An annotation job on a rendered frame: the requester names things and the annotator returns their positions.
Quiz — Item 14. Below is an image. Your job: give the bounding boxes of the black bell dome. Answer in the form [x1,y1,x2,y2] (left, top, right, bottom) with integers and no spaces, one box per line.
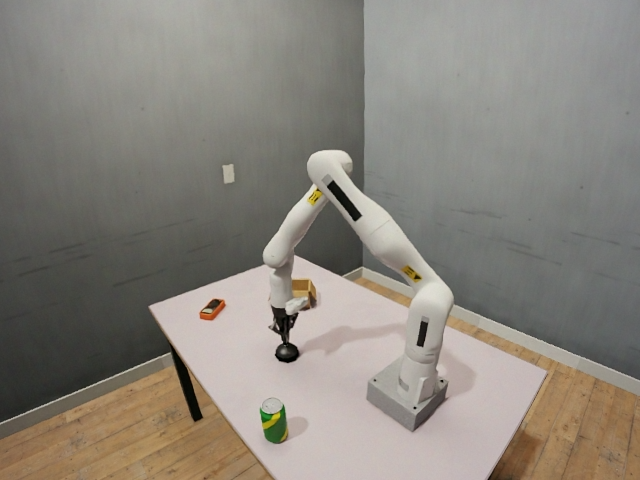
[275,342,299,364]

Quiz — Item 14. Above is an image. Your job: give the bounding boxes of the open brown cardboard box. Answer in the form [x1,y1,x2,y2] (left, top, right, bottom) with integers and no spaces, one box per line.
[292,278,316,309]

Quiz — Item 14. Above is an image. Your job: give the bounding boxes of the green soda can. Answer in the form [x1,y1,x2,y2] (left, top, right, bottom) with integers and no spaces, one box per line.
[260,397,288,443]

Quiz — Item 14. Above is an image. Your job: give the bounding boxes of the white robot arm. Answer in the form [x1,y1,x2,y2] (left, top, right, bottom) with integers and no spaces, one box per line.
[263,150,454,405]

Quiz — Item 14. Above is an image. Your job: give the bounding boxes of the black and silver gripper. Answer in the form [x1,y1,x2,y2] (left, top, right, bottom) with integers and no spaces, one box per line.
[268,305,299,343]

